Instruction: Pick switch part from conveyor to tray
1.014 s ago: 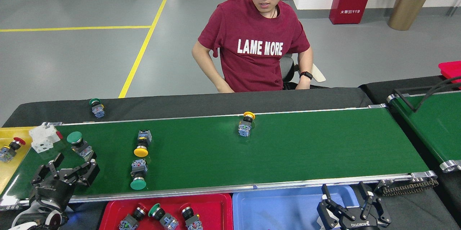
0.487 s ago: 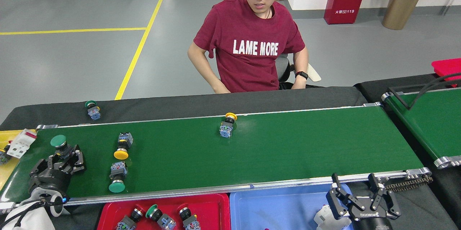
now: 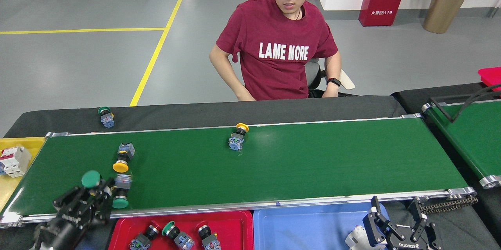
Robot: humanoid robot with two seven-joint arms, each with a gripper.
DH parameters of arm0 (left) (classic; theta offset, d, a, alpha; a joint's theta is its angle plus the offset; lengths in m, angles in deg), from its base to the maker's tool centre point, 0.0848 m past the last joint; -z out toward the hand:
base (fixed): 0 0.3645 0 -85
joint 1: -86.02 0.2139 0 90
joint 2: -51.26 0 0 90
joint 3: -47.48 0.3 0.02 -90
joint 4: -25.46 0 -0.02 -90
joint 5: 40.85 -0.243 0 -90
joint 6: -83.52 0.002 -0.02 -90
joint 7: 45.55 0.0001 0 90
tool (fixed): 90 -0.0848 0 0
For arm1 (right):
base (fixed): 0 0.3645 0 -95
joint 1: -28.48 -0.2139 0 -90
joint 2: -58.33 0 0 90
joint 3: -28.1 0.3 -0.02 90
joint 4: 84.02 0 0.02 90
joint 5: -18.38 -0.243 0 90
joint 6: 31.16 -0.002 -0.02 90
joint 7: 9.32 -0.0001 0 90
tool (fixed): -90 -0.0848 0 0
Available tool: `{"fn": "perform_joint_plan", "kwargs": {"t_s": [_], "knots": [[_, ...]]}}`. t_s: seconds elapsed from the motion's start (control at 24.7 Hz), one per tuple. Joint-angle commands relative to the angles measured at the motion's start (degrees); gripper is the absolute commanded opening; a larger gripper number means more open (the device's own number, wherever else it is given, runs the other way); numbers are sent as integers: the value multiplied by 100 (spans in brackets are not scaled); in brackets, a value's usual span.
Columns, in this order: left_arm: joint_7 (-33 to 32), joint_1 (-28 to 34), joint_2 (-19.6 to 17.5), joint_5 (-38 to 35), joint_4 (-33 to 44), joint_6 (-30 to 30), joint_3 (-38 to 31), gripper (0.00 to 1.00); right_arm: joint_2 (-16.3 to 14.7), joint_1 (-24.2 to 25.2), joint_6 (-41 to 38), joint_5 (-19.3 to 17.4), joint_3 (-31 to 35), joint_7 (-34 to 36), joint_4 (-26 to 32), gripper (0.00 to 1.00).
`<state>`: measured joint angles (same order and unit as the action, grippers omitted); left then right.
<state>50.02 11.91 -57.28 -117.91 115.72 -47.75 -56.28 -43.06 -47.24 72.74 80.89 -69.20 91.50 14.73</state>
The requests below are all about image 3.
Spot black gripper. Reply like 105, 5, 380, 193
34, 179, 116, 250
362, 196, 444, 250

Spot green push button switch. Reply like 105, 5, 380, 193
112, 174, 133, 209
162, 221, 195, 250
97, 106, 115, 129
81, 170, 103, 196

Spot yellow push button switch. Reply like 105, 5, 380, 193
229, 123, 249, 151
112, 142, 136, 173

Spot plain white circuit breaker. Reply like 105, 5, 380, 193
344, 225, 370, 250

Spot white circuit breaker red levers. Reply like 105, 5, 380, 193
0, 146, 32, 178

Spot yellow plastic tray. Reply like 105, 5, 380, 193
0, 137, 47, 211

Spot blue plastic tray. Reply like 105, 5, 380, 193
253, 202, 392, 250

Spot short green conveyor belt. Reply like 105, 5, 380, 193
422, 99, 501, 189

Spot long green conveyor belt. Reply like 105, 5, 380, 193
0, 113, 478, 229

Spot red plastic tray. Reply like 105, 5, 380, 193
108, 210, 254, 250

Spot red plastic bin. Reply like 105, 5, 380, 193
478, 67, 501, 91

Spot potted plant in gold pot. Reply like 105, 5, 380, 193
417, 0, 501, 34

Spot person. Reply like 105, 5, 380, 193
209, 0, 343, 102

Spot black conveyor drive chain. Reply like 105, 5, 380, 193
409, 194, 479, 215

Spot black cable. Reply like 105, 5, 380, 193
429, 85, 501, 123

